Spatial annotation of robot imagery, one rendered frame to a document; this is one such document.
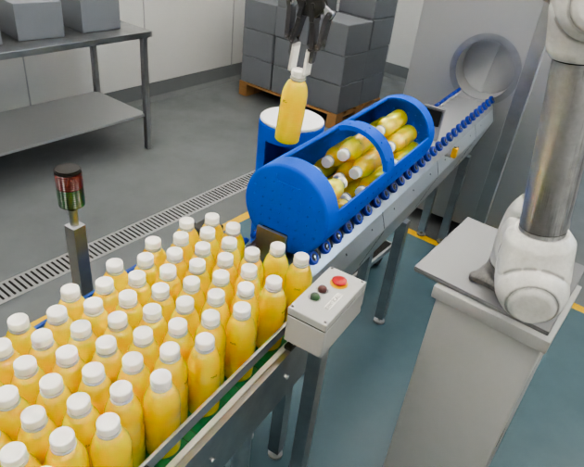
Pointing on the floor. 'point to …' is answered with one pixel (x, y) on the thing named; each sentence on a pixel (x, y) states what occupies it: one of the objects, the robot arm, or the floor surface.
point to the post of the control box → (308, 409)
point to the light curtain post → (514, 116)
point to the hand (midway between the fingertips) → (300, 59)
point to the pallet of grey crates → (328, 69)
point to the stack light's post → (79, 257)
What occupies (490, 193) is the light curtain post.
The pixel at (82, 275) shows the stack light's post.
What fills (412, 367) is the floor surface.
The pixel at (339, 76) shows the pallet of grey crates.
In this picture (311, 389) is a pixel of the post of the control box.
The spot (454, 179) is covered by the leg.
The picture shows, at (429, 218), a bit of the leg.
